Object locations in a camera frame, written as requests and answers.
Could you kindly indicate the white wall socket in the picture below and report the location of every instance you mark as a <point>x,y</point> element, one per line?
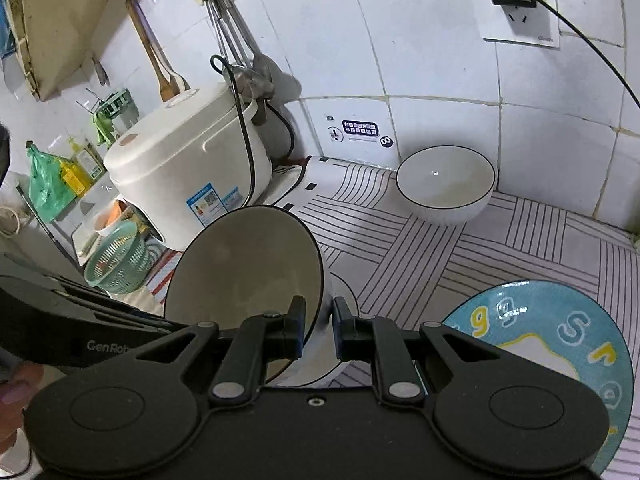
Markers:
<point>540,25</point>

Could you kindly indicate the wooden spatula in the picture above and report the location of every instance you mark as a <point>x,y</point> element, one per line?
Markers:
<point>155,55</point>

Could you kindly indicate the green plastic colander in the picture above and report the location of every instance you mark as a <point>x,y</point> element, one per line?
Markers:
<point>117,260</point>

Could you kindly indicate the red striped cloth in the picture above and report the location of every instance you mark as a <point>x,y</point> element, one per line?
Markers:
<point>165,275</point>

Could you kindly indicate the white bowl with dark rim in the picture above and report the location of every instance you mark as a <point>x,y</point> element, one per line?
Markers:
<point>240,270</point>
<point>442,185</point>
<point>345,285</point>

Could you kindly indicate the striped table cover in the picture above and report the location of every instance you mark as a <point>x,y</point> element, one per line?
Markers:
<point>450,255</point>

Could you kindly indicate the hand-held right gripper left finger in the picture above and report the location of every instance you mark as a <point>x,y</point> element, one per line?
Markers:
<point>298,325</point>

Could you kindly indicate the blue plate with egg print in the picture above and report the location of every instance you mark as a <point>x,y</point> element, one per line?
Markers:
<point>565,330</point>

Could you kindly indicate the hanging metal ladle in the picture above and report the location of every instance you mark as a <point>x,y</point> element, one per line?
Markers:
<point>250,72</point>

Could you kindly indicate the yellow seasoning bottle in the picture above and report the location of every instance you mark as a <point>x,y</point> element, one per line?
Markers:
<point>82,165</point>

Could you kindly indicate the green plastic bag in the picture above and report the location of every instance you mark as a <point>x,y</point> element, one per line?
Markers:
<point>45,185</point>

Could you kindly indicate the white rice cooker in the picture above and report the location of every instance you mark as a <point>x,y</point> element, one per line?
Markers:
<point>190,160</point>

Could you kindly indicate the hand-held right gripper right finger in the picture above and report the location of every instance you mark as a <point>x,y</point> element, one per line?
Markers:
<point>340,330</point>

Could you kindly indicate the person's left hand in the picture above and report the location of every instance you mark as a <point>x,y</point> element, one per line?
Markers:
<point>20,385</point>

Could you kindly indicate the beige range hood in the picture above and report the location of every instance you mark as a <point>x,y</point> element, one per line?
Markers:
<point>55,20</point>

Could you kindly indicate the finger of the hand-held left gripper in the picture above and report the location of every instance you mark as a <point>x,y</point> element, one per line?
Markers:
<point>90,296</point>

